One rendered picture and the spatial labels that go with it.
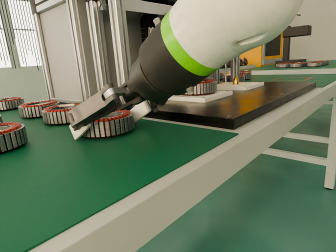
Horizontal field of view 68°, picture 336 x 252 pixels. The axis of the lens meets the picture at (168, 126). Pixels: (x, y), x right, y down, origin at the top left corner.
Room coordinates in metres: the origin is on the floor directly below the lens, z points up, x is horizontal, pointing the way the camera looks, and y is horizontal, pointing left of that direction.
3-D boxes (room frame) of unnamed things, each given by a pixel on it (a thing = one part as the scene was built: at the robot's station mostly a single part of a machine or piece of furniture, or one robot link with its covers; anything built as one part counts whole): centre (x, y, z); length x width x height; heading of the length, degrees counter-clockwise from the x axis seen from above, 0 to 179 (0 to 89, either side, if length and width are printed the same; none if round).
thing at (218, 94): (0.74, -0.10, 0.78); 0.15 x 0.15 x 0.01; 47
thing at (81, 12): (1.00, 0.01, 0.92); 0.66 x 0.01 x 0.30; 137
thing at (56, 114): (0.63, 0.26, 0.77); 0.11 x 0.11 x 0.04
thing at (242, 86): (0.92, -0.26, 0.78); 0.15 x 0.15 x 0.01; 47
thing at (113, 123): (0.49, 0.12, 0.77); 0.11 x 0.11 x 0.04
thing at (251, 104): (0.84, -0.17, 0.76); 0.64 x 0.47 x 0.02; 137
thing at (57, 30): (0.86, 0.34, 0.91); 0.28 x 0.03 x 0.32; 47
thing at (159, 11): (0.90, -0.11, 1.03); 0.62 x 0.01 x 0.03; 137
